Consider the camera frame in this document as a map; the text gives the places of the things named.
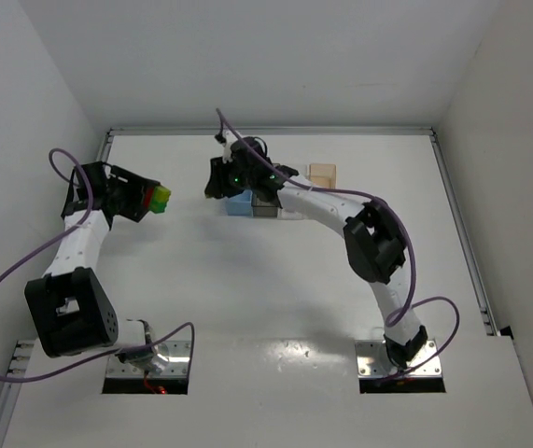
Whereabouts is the orange transparent bin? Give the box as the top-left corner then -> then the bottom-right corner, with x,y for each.
308,163 -> 337,189

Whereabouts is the lime green lego brick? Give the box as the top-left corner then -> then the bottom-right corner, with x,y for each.
152,186 -> 171,202

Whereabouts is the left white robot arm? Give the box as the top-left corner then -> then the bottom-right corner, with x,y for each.
24,161 -> 171,357

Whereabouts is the blue plastic bin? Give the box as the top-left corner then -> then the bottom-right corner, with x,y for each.
225,190 -> 253,217

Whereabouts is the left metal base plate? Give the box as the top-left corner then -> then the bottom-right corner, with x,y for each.
105,341 -> 191,380

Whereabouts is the dark green lego brick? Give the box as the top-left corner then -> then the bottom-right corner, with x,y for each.
148,198 -> 169,214

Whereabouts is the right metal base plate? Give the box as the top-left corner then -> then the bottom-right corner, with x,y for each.
355,340 -> 442,380

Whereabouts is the clear transparent bin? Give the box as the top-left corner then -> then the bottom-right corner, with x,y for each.
277,163 -> 309,220

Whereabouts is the metal base plate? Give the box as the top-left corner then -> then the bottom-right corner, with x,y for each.
105,341 -> 191,380
355,340 -> 442,380

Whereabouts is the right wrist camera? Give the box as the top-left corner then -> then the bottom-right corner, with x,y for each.
215,131 -> 237,163

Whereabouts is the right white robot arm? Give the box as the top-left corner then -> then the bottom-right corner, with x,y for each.
204,132 -> 428,370

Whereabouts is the grey transparent bin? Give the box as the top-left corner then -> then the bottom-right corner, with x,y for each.
251,166 -> 280,218

